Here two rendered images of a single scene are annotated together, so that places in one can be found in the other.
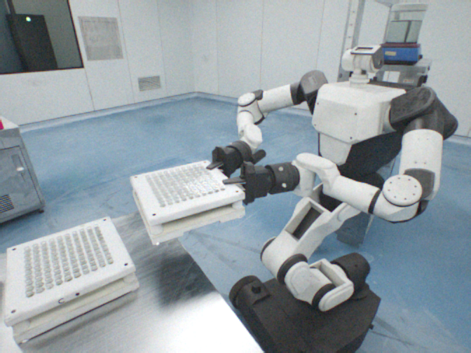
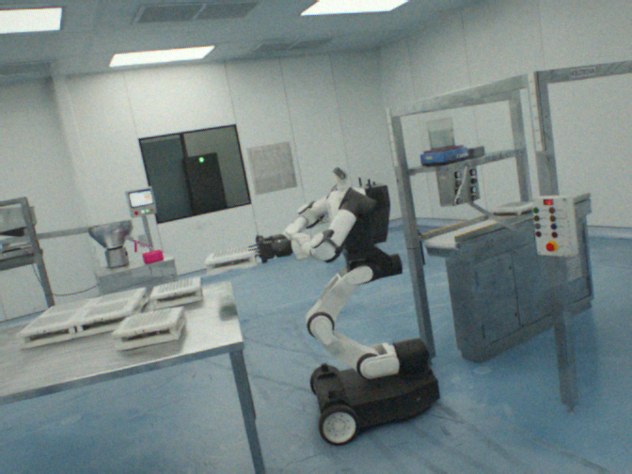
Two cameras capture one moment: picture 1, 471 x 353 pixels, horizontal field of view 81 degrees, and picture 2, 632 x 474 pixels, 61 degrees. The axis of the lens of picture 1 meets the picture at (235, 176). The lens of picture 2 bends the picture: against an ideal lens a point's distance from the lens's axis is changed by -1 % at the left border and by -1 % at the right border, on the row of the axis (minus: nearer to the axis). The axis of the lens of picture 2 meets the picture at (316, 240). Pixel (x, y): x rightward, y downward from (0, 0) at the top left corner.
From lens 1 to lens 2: 215 cm
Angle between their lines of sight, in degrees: 29
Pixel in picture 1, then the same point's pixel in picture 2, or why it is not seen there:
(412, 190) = (317, 239)
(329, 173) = (300, 240)
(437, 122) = (348, 205)
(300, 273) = (320, 323)
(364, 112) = (333, 205)
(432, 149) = (339, 219)
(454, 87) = not seen: outside the picture
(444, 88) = not seen: outside the picture
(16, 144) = (171, 274)
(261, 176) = (266, 244)
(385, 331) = (445, 415)
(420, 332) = (481, 417)
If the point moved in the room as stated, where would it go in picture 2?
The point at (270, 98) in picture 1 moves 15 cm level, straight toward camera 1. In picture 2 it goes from (316, 205) to (302, 211)
